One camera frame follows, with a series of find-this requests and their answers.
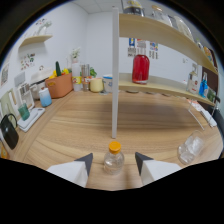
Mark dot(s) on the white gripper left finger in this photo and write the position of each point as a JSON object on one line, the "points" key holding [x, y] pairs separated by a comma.
{"points": [[71, 170]]}

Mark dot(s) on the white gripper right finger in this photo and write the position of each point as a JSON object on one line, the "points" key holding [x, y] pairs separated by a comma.
{"points": [[156, 170]]}

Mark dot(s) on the clear bottle orange cap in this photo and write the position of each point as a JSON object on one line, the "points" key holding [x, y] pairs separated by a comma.
{"points": [[114, 161]]}

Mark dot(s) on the white milk bottle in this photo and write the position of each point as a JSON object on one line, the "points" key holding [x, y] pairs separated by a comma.
{"points": [[183, 28]]}

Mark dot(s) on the green cup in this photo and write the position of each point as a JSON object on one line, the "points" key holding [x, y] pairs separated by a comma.
{"points": [[24, 112]]}

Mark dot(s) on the blue white cup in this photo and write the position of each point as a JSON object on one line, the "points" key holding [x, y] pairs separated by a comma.
{"points": [[45, 98]]}

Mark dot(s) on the clear glass with ice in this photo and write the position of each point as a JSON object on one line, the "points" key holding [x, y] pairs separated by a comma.
{"points": [[191, 148]]}

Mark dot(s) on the white tray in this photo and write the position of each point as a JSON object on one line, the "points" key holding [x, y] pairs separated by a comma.
{"points": [[31, 120]]}

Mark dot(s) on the black kettle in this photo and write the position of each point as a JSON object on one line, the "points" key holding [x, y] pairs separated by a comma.
{"points": [[9, 133]]}

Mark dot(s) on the orange basket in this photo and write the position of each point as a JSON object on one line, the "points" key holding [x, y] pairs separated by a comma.
{"points": [[60, 86]]}

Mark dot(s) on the yellow mug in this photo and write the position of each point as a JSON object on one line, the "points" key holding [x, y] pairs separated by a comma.
{"points": [[96, 85]]}

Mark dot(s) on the white bottle yellow label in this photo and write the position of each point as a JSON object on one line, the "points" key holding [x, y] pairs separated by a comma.
{"points": [[76, 78]]}

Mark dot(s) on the glass jar of limes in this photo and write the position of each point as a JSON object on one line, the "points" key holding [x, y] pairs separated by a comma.
{"points": [[211, 95]]}

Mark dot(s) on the white blue mug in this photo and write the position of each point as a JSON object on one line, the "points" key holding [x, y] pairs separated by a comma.
{"points": [[107, 84]]}

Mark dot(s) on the clear bottle red label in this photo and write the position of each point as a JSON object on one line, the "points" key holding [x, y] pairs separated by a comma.
{"points": [[192, 83]]}

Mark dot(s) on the white rice cooker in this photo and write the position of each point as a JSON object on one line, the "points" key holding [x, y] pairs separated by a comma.
{"points": [[38, 81]]}

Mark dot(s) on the steel tumbler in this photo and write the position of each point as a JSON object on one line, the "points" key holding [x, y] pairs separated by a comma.
{"points": [[85, 75]]}

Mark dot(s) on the yellow printed can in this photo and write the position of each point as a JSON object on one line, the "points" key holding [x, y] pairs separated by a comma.
{"points": [[208, 54]]}

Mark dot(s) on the white vase with flowers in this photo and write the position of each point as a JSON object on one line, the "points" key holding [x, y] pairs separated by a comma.
{"points": [[43, 27]]}

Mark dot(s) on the large glass bottle cork lid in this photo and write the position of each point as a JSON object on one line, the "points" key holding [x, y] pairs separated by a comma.
{"points": [[161, 15]]}

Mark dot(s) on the black silver tall can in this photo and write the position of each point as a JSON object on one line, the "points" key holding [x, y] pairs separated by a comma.
{"points": [[133, 8]]}

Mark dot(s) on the white frame wooden shelf rack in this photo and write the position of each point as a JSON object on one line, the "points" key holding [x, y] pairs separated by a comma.
{"points": [[115, 83]]}

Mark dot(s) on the multicolour wall poster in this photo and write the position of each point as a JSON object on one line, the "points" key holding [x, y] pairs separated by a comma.
{"points": [[153, 46]]}

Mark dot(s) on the blue wall poster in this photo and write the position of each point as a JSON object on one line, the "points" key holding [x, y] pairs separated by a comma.
{"points": [[132, 42]]}

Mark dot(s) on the wooden wall shelf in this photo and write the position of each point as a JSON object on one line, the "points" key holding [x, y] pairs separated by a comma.
{"points": [[35, 40]]}

